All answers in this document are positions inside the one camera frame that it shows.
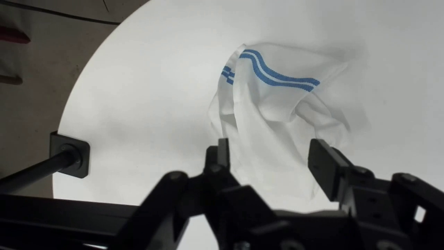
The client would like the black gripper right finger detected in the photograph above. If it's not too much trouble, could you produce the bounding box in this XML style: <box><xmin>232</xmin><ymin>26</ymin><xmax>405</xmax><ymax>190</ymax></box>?
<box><xmin>308</xmin><ymin>138</ymin><xmax>375</xmax><ymax>201</ymax></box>

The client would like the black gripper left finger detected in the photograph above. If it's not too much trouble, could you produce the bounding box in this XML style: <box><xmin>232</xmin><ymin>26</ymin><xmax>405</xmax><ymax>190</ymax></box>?
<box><xmin>204</xmin><ymin>137</ymin><xmax>239</xmax><ymax>187</ymax></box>

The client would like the white towel with blue stripes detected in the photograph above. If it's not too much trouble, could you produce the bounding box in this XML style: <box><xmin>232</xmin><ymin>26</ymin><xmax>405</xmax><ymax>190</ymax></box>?
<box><xmin>210</xmin><ymin>42</ymin><xmax>351</xmax><ymax>201</ymax></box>

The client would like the black pole clamp base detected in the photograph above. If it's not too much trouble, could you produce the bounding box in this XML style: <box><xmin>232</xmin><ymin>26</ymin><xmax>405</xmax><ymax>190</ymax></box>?
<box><xmin>50</xmin><ymin>131</ymin><xmax>90</xmax><ymax>179</ymax></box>

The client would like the black camera stand pole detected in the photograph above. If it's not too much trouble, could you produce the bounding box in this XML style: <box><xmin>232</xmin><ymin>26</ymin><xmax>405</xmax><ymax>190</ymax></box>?
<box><xmin>0</xmin><ymin>149</ymin><xmax>78</xmax><ymax>194</ymax></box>

